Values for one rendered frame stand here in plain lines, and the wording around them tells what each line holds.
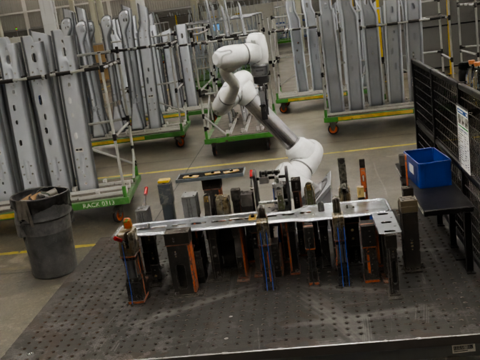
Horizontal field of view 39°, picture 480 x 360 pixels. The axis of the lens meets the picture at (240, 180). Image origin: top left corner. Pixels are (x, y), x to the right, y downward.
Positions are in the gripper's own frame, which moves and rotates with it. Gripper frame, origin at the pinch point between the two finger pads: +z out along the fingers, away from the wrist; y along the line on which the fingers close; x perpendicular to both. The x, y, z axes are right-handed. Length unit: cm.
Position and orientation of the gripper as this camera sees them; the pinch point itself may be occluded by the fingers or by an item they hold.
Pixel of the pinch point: (265, 115)
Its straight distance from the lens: 345.8
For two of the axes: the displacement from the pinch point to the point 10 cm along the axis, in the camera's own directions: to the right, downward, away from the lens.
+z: 1.3, 9.6, 2.5
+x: 9.9, -1.1, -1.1
